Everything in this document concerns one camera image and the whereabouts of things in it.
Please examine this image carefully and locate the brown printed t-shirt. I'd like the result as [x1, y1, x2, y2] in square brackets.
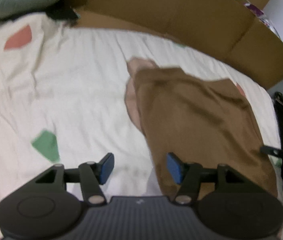
[125, 57, 278, 197]

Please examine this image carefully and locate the white patterned bed sheet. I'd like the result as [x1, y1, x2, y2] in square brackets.
[0, 13, 281, 237]

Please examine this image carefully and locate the purple white packaging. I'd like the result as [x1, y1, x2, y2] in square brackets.
[244, 3, 280, 38]

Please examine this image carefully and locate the black garment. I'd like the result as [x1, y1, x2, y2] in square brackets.
[45, 1, 80, 25]

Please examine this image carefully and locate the large brown cardboard sheet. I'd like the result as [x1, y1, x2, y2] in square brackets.
[69, 0, 283, 89]

